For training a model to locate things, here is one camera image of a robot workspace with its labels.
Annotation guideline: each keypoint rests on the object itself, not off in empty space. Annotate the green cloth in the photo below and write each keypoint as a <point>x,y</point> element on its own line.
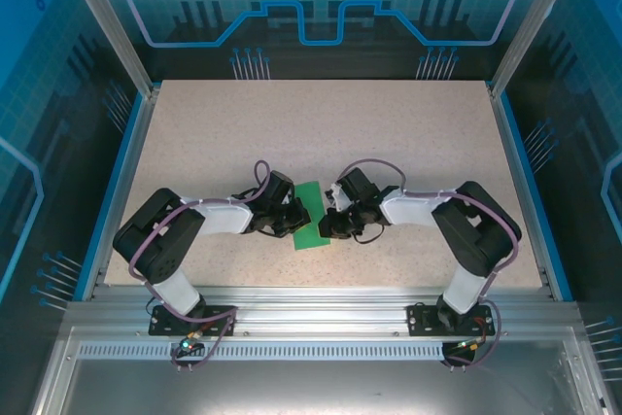
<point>311,240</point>

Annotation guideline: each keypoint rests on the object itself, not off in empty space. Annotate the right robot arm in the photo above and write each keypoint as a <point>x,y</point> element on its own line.
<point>486,245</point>

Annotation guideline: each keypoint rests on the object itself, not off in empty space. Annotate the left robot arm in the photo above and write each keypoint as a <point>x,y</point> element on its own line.
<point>165,259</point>

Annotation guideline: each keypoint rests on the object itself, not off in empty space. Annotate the sheet metal tray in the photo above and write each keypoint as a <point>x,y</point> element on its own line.
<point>316,386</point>

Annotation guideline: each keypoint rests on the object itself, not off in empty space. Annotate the slotted aluminium strip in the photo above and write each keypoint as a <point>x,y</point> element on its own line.
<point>316,352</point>

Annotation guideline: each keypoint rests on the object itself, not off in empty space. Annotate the small adapter with green light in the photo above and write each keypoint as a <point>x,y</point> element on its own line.
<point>469,344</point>
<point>187,344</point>

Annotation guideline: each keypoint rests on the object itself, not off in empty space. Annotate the blue table edge strip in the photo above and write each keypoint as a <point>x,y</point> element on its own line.
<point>533,191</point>
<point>90,269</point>

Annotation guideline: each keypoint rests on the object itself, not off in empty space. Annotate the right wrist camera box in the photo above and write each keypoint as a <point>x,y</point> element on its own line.
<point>340,198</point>

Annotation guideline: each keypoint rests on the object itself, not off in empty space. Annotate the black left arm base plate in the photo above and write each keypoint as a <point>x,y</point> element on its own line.
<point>218,322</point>

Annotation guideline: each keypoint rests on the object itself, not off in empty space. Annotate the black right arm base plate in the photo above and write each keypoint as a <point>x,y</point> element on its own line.
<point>418,320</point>

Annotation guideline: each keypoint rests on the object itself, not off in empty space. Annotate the aluminium table side rail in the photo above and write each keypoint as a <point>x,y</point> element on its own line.
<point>520,191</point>
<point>127,182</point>

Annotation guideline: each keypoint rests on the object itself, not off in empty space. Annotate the aluminium frame post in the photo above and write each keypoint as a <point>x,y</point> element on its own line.
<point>114,21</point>
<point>524,21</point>

